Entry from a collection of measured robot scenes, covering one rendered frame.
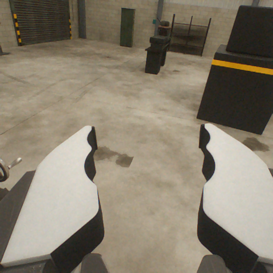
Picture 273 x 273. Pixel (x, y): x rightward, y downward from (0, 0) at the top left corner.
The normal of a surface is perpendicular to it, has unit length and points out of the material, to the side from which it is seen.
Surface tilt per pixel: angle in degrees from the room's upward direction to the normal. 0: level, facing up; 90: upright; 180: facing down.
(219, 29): 90
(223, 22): 90
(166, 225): 1
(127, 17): 90
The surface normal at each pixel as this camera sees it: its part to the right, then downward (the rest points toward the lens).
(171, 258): 0.10, -0.84
